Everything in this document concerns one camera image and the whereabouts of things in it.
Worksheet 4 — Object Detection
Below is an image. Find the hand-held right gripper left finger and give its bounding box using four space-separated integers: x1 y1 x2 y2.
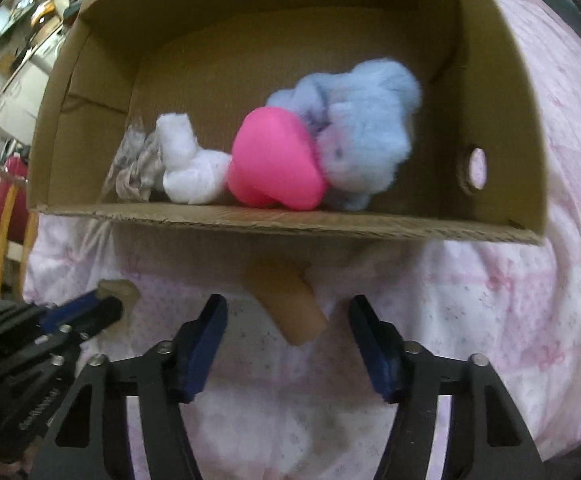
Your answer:
35 294 229 480

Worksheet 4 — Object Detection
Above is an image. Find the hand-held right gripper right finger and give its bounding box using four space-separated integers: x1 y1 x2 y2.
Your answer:
348 295 544 480

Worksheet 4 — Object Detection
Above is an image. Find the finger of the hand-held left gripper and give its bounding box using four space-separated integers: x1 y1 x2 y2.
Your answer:
40 292 105 333
58 297 124 347

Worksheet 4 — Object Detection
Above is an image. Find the brown cardboard piece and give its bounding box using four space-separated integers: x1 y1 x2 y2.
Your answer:
95 280 139 336

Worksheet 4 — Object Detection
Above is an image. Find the tan wooden block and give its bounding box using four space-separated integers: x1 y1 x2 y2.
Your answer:
244 255 329 347

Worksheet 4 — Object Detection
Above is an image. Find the beige lace scrunchie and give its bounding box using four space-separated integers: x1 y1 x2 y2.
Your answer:
103 117 168 203

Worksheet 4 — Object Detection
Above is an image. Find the fluffy white scrunchie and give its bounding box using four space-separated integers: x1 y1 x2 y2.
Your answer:
156 112 234 206

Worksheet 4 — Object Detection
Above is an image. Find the pink rubber toy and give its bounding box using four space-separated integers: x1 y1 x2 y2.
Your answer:
228 106 329 211

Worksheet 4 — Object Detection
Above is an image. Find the fluffy blue scrunchie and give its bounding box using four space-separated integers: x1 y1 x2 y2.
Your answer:
265 59 424 212

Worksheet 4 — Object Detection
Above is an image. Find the cardboard box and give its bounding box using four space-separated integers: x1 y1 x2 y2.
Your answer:
26 0 549 246

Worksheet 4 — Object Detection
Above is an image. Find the pink printed blanket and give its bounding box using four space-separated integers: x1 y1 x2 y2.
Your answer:
23 0 581 480

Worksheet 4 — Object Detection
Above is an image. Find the pink suitcase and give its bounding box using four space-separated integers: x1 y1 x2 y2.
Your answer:
0 155 31 246

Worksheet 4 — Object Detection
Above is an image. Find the white kitchen cabinet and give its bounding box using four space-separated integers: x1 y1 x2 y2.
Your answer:
0 50 64 141

